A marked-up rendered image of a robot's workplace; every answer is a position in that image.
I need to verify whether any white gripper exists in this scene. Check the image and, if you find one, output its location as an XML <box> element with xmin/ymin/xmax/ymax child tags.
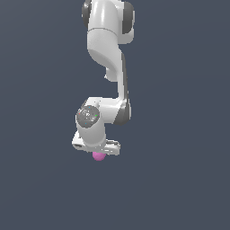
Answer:
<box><xmin>71</xmin><ymin>132</ymin><xmax>121</xmax><ymax>156</ymax></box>

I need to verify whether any pink ball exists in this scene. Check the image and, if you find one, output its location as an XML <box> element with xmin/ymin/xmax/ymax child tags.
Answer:
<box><xmin>92</xmin><ymin>151</ymin><xmax>106</xmax><ymax>162</ymax></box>

